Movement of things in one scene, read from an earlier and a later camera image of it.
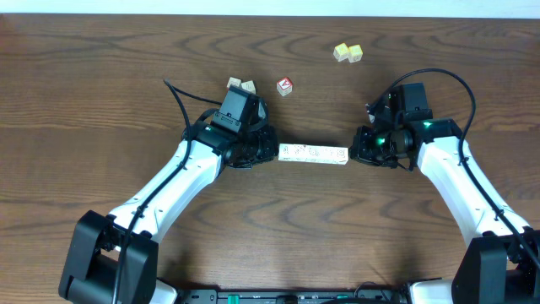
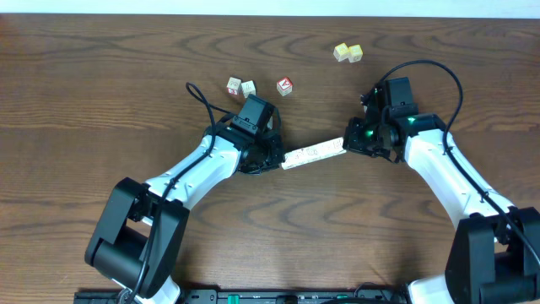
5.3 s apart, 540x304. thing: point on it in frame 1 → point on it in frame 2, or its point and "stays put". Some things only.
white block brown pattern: (314, 154) stays put
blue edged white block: (341, 155) → (337, 146)
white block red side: (234, 81) stays put
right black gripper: (359, 149) → (351, 138)
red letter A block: (284, 86) stays put
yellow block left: (341, 51) stays put
